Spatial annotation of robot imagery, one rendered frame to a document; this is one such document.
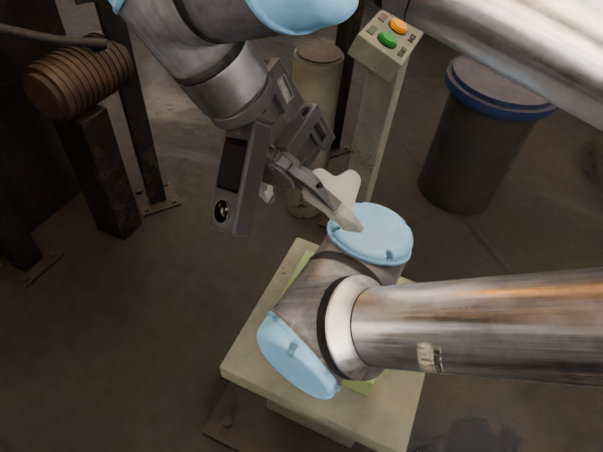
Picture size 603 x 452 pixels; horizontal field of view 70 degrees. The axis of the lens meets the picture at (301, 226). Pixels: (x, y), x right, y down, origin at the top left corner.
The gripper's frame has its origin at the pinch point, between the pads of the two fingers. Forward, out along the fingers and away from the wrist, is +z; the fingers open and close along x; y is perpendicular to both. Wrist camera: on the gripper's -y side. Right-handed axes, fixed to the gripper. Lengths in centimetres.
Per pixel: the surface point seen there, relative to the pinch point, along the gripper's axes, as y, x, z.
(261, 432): -32, 17, 45
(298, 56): 42, 39, 12
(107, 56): 17, 67, -9
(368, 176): 36, 30, 47
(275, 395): -21.9, 4.8, 22.2
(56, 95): 3, 64, -12
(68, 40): 13, 65, -16
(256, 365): -19.8, 10.1, 20.8
